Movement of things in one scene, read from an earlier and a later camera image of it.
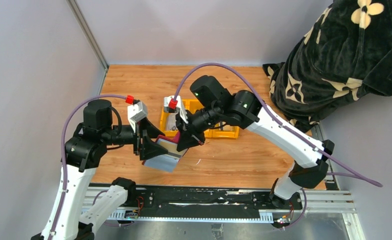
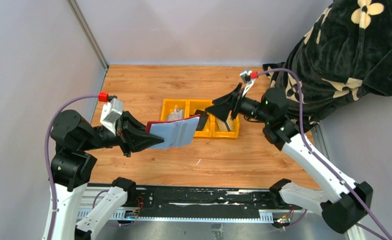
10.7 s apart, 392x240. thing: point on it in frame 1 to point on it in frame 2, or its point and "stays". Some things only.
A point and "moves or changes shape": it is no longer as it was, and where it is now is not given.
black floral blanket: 354,45 stays
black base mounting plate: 157,200 stays
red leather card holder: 168,161 to 148,124
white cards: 168,162 moves or changes shape
